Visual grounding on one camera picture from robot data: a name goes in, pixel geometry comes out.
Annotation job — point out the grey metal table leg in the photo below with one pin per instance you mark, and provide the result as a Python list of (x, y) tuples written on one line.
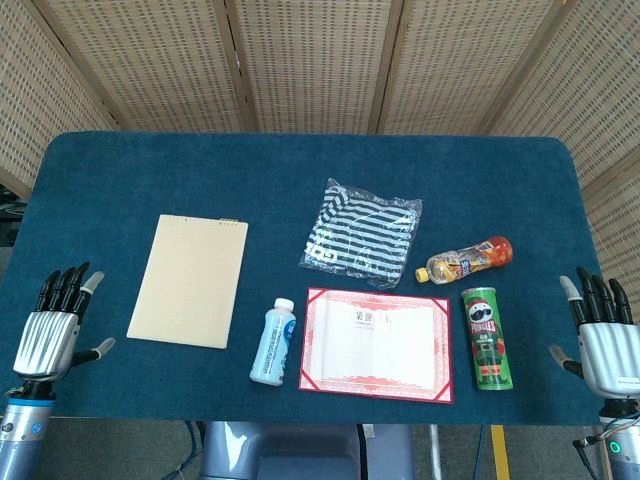
[(436, 452)]

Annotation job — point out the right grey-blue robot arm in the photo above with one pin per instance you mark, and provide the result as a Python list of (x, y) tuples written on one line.
[(622, 450)]

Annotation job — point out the red bordered certificate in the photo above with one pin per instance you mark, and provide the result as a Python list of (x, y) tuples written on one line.
[(375, 345)]

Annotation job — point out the woven bamboo folding screen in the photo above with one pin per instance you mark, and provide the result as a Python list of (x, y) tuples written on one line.
[(310, 65)]

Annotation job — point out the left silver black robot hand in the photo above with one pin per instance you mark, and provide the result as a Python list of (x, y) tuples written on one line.
[(45, 335)]

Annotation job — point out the light blue milk drink bottle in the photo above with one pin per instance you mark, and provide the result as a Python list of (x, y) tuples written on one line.
[(272, 345)]

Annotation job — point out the green Pringles can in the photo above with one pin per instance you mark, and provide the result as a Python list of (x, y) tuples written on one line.
[(487, 340)]

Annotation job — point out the grey-blue robot torso base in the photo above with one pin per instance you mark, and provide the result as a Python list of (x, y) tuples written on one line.
[(300, 450)]

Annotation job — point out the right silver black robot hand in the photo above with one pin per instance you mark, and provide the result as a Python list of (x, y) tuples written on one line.
[(607, 350)]

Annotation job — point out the yellow floor tape strip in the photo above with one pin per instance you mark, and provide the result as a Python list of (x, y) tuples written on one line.
[(500, 452)]

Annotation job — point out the striped garment in plastic bag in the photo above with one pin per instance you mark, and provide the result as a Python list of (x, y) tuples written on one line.
[(360, 235)]

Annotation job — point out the dark equipment behind table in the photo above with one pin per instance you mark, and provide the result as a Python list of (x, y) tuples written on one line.
[(9, 220)]

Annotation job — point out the beige notebook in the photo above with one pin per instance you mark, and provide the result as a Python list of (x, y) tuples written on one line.
[(190, 280)]

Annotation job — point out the yellow-capped iced tea bottle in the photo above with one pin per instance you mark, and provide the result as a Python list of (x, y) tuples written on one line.
[(460, 262)]

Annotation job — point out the dark blue tablecloth-covered table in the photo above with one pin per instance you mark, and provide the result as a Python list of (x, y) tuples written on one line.
[(150, 165)]

